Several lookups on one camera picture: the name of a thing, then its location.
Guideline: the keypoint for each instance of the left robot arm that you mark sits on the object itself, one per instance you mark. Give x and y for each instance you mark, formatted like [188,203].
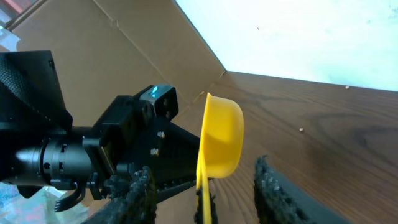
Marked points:
[40,146]

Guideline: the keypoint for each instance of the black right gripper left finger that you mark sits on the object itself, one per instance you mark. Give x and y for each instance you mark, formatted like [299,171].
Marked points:
[132,200]

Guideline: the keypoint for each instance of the yellow measuring scoop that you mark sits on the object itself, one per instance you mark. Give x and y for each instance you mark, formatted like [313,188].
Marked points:
[221,143]

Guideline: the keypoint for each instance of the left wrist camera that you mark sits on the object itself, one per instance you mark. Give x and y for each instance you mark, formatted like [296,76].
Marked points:
[157,101]

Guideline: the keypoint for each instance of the cardboard side panel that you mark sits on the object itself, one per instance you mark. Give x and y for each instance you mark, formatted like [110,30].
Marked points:
[103,49]

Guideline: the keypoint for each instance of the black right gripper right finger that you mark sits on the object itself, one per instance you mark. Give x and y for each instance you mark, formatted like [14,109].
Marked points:
[279,201]

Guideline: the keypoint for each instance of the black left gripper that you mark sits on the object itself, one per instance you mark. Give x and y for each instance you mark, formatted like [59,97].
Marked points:
[140,140]

